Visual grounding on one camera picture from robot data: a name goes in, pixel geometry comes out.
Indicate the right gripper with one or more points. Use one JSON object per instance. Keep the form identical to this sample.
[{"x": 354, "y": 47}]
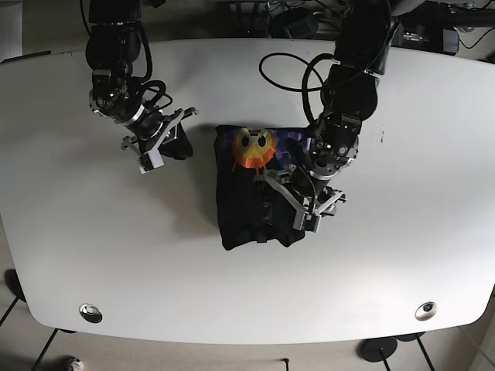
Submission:
[{"x": 156, "y": 136}]

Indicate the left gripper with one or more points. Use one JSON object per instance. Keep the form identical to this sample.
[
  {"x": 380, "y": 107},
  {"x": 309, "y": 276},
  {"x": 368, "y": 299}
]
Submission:
[{"x": 311, "y": 198}]

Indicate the black graphic print T-shirt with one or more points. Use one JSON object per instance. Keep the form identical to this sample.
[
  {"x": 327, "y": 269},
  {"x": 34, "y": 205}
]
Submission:
[{"x": 248, "y": 208}]

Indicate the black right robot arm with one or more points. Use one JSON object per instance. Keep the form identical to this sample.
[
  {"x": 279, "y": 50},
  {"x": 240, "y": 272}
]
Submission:
[{"x": 119, "y": 55}]

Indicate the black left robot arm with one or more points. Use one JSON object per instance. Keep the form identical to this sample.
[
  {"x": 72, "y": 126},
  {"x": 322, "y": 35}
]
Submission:
[{"x": 349, "y": 97}]

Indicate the black round stand base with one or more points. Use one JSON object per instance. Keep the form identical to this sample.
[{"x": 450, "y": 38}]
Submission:
[{"x": 378, "y": 349}]

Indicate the right silver table grommet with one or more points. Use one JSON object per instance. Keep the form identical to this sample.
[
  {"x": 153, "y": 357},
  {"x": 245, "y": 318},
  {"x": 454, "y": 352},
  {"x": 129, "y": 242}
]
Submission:
[{"x": 426, "y": 311}]

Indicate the silver table grommet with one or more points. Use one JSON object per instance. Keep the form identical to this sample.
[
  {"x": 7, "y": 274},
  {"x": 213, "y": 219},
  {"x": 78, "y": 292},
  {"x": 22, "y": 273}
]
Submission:
[
  {"x": 90, "y": 313},
  {"x": 426, "y": 311}
]

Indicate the grey multi-socket box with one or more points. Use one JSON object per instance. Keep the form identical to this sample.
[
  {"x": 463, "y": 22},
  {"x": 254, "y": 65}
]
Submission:
[{"x": 297, "y": 23}]

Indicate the left silver table grommet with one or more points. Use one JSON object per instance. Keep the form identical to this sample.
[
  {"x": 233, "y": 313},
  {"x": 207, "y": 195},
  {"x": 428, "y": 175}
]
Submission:
[{"x": 90, "y": 313}]

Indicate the left black table leg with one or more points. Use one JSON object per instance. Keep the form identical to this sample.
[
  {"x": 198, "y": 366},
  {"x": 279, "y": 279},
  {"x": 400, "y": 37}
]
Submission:
[{"x": 44, "y": 350}]

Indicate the white sneaker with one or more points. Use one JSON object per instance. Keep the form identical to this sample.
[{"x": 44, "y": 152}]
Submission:
[{"x": 75, "y": 364}]

